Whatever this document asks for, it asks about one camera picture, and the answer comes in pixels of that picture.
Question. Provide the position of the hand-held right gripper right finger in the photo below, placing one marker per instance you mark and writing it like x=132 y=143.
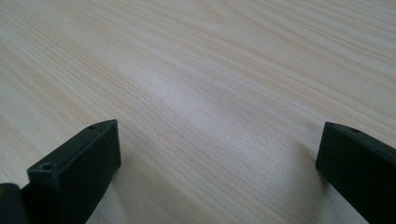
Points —
x=358 y=168

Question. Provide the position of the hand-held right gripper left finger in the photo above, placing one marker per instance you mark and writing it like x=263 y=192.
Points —
x=74 y=174

